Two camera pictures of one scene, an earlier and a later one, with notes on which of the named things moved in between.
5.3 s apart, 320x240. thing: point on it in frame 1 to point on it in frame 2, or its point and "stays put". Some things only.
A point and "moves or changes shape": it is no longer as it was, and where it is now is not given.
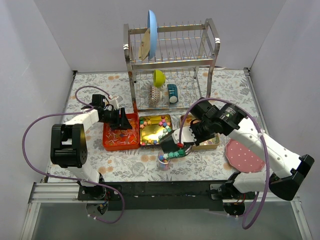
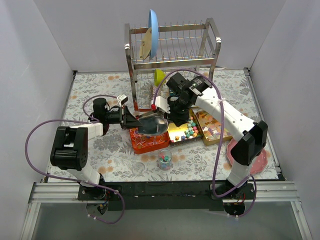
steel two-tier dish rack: [179, 78] stays put
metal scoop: [170, 148] to [155, 123]
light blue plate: [152, 27] stays put
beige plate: [144, 46] stays put
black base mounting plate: [162, 195] stays put
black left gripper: [121, 117] stays put
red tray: [116, 139] to [143, 143]
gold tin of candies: [213, 143] moves or changes shape
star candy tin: [152, 127] moves or changes shape
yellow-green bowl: [159, 78] stays put
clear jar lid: [138, 168] stays put
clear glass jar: [164, 161] stays put
